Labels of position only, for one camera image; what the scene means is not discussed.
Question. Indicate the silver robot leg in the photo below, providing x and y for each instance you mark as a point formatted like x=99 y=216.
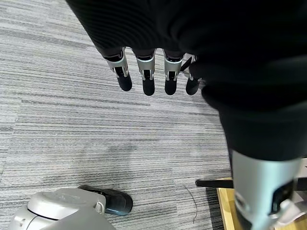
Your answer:
x=60 y=210

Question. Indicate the dark robot foot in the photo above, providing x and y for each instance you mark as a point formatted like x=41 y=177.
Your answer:
x=115 y=200

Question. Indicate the black rack bar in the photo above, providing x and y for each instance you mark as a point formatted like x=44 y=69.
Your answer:
x=213 y=183

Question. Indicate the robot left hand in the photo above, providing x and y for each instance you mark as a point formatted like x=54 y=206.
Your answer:
x=216 y=36

